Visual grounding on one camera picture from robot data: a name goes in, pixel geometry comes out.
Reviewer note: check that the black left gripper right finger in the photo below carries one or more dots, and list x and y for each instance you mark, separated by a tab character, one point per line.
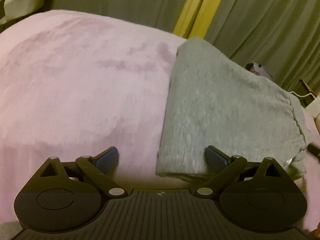
259	197

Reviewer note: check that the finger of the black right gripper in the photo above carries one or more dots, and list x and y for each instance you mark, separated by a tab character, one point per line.
314	150

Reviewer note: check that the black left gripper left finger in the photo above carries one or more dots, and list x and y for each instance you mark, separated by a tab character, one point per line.
64	196

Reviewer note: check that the grey sweatpants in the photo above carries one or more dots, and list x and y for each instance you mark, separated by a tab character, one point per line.
214	101

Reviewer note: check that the dark bag with white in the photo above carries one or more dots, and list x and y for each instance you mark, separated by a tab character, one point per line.
258	69

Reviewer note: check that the pink bed blanket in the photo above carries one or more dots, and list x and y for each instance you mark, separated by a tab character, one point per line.
74	84

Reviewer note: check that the grey green curtain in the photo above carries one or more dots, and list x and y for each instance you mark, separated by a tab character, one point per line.
282	35

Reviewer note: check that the yellow curtain strip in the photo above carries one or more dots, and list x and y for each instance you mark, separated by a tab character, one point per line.
195	18

